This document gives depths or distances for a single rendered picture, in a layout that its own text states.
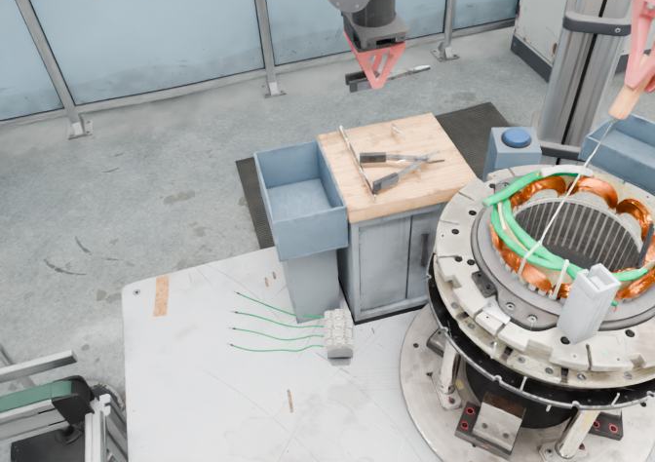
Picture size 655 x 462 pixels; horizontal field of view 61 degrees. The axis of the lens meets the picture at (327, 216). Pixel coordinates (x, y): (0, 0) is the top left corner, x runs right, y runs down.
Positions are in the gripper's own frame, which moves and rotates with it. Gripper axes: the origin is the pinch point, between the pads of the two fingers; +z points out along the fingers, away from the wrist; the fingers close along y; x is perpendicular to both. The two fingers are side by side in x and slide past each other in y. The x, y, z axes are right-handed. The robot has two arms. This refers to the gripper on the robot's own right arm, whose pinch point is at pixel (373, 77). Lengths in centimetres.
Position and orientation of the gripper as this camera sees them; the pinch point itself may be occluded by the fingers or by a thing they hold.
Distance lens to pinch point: 83.4
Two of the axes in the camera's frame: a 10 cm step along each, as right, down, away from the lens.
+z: 0.7, 7.0, 7.1
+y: 2.6, 6.8, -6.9
